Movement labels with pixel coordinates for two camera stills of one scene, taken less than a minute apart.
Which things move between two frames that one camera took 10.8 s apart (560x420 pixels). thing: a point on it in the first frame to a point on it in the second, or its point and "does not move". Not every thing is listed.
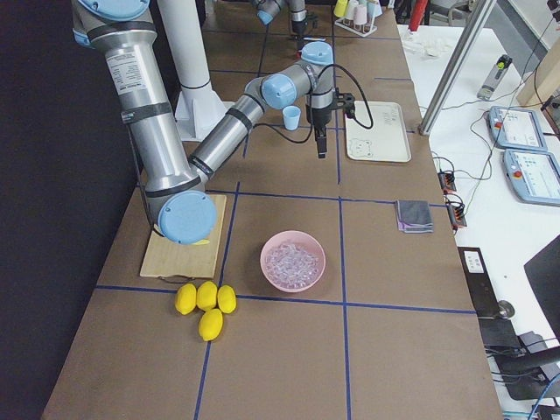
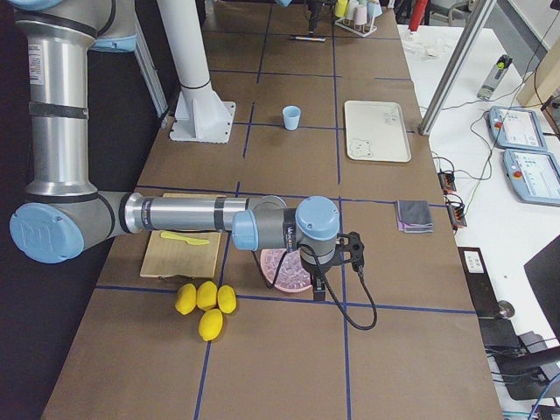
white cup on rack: (349, 13) does not move
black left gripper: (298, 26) to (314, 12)
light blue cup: (291, 115) does not move
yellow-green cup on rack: (339, 9) does not move
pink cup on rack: (360, 14) does not move
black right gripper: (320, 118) to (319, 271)
